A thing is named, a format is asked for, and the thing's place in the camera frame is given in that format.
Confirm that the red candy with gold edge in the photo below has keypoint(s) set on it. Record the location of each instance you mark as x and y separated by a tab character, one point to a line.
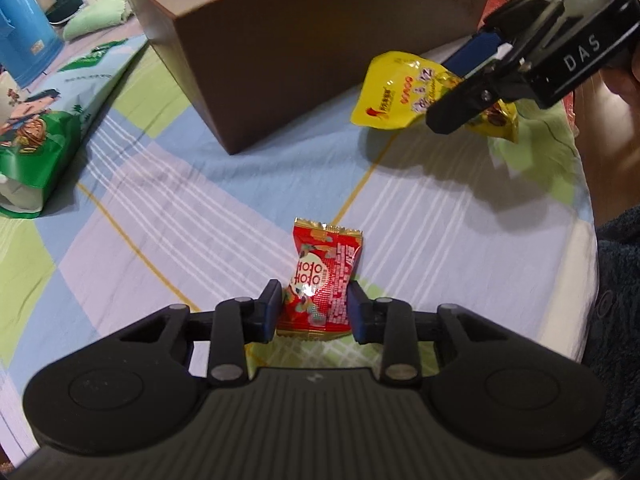
320	270

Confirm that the yellow chestnut snack packet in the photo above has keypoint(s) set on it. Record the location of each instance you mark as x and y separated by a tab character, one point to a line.
395	95

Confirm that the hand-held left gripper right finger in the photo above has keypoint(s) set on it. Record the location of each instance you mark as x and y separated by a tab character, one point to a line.
355	311

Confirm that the large green snack bag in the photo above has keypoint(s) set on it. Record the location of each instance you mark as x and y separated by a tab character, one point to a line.
45	130

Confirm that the person's dark clothing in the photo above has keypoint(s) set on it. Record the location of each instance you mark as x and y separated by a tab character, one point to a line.
617	335

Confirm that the brown cardboard box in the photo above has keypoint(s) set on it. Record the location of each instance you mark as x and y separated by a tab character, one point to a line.
300	35

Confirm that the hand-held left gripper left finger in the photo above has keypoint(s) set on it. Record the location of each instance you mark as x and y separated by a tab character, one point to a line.
272	306

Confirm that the checkered tablecloth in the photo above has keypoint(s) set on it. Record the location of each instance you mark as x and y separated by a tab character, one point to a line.
200	200

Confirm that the blue thermos jug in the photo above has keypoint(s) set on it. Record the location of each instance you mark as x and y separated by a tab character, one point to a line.
25	25

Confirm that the person's right hand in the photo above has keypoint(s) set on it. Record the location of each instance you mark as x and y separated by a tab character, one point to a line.
625	80

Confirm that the light green cloth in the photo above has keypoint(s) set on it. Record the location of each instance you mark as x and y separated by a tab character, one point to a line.
97	17

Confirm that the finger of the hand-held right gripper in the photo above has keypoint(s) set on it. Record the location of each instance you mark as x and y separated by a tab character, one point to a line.
475	52
465	100

